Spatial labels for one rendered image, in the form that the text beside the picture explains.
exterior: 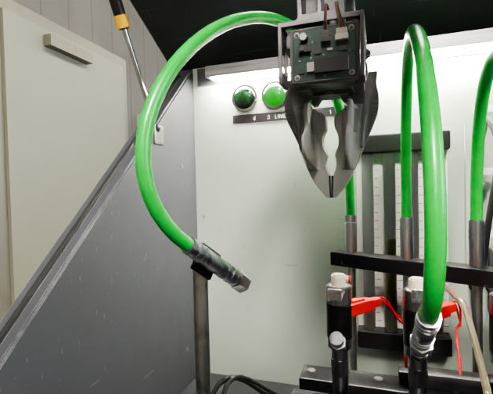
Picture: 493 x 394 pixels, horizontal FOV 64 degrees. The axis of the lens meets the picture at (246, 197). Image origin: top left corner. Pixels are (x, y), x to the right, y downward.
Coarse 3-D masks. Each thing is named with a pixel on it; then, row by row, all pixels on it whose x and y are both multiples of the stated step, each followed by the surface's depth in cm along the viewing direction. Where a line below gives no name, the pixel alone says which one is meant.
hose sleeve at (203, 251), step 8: (192, 248) 38; (200, 248) 38; (192, 256) 38; (200, 256) 38; (208, 256) 39; (216, 256) 40; (200, 264) 40; (208, 264) 39; (216, 264) 40; (224, 264) 41; (216, 272) 40; (224, 272) 41; (232, 272) 42; (240, 272) 43; (224, 280) 42; (232, 280) 42
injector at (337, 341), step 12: (336, 288) 42; (348, 288) 42; (348, 300) 42; (336, 312) 42; (348, 312) 42; (336, 324) 42; (348, 324) 42; (336, 336) 41; (348, 336) 42; (336, 348) 41; (348, 348) 43; (336, 360) 43; (348, 360) 44; (336, 372) 43; (348, 372) 44; (336, 384) 43; (348, 384) 44
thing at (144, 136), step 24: (216, 24) 40; (240, 24) 43; (192, 48) 38; (168, 72) 36; (144, 120) 34; (144, 144) 34; (144, 168) 34; (144, 192) 34; (168, 216) 36; (192, 240) 38
